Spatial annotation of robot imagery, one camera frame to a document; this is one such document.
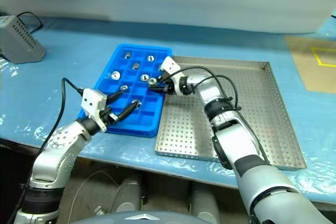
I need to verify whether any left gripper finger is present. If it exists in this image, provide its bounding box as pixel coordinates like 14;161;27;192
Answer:
116;102;139;123
106;90;125;103

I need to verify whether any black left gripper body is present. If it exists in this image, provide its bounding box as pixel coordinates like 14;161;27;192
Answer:
100;105;119;128

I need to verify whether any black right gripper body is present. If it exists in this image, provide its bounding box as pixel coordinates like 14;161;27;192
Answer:
161;77;175;95

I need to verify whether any blue compartment tray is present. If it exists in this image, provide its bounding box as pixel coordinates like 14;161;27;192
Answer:
78;43;173;138

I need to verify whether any perforated metal tray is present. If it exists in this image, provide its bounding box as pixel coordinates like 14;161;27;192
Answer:
154;56;307;171

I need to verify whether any blue plastic table cover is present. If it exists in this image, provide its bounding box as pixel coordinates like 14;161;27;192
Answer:
0;16;336;204

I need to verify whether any dark grey rounded cylinder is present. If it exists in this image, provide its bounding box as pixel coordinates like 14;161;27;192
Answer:
114;176;144;213
190;182;221;223

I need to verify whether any grey robot torso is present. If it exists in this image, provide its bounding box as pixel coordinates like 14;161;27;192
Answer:
70;209;211;224

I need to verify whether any grey perforated metal device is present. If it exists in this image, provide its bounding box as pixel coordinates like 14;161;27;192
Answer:
0;15;46;64

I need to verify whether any brown cardboard mat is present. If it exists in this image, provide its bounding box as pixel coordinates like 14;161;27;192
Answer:
285;35;336;93

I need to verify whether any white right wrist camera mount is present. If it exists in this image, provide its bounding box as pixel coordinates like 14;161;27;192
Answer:
160;56;184;96

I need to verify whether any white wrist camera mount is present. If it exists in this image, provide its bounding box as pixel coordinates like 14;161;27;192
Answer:
80;89;108;133
160;56;184;96

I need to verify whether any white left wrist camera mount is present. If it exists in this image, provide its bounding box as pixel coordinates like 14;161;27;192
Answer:
80;89;108;133

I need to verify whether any thin white cable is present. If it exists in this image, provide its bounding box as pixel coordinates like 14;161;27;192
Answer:
74;170;121;209

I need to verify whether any black device cable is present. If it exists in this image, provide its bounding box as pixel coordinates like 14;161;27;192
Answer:
17;11;44;32

